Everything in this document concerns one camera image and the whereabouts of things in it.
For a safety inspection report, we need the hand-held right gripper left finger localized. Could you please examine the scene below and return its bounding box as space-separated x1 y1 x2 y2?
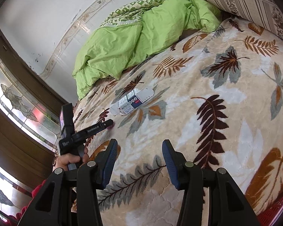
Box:
18 139 119 226

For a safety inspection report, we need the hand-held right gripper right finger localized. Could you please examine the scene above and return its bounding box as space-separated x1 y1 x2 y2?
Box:
161 139 261 226

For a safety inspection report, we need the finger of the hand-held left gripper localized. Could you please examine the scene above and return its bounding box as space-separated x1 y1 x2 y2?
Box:
94 120 114 133

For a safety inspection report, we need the red plastic mesh basket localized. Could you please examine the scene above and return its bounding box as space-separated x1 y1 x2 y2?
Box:
257 193 283 226

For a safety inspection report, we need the person's left forearm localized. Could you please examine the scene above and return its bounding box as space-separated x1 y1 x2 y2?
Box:
2 181 51 222

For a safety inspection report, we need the person's left hand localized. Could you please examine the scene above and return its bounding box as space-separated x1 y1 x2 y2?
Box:
54 147 89 173

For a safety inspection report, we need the flattened white carton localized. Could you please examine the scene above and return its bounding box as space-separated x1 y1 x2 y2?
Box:
110 87 155 116

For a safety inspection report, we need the brown stained glass door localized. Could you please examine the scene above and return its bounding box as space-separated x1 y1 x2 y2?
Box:
0 21 78 217

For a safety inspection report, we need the leaf print blanket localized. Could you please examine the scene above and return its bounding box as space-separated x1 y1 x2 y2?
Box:
72 16 283 226

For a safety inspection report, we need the green quilt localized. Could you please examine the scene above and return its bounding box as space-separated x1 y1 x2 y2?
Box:
72 0 223 100

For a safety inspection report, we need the striped beige pillow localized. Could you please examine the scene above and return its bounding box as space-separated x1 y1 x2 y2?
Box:
190 0 283 44

